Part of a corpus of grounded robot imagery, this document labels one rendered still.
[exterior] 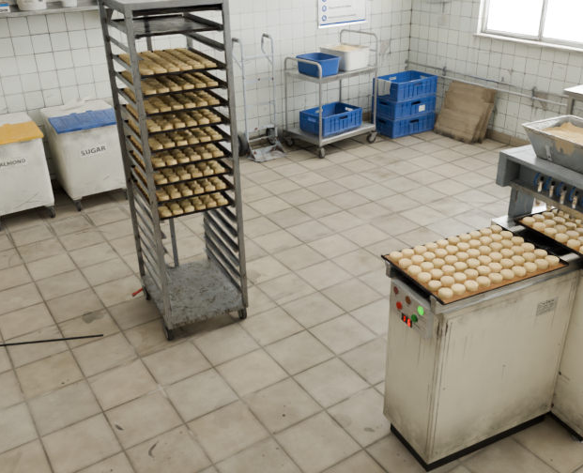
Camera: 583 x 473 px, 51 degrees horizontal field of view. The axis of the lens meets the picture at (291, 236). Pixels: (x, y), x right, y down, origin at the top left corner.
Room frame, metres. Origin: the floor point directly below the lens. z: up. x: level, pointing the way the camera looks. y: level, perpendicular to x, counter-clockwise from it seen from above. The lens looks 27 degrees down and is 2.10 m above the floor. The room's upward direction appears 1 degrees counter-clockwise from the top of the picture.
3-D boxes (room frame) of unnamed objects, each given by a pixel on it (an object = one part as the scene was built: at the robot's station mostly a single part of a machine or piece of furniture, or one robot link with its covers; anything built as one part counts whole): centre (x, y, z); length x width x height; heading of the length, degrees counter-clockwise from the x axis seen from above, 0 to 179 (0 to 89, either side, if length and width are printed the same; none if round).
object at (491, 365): (2.13, -0.79, 0.45); 0.70 x 0.34 x 0.90; 115
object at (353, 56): (6.38, -0.59, 0.89); 0.44 x 0.36 x 0.20; 41
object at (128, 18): (2.81, 0.68, 0.97); 0.03 x 0.03 x 1.70; 26
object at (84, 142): (5.03, 1.72, 0.38); 0.64 x 0.54 x 0.77; 31
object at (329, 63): (6.13, -0.31, 0.87); 0.40 x 0.30 x 0.16; 36
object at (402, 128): (6.72, -1.29, 0.10); 0.60 x 0.40 x 0.20; 120
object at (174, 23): (3.19, 0.62, 1.68); 0.60 x 0.40 x 0.02; 26
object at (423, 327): (1.98, -0.46, 0.77); 0.24 x 0.04 x 0.14; 25
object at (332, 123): (6.27, -0.45, 0.28); 0.56 x 0.38 x 0.20; 130
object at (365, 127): (6.27, -0.46, 0.57); 0.85 x 0.58 x 1.13; 129
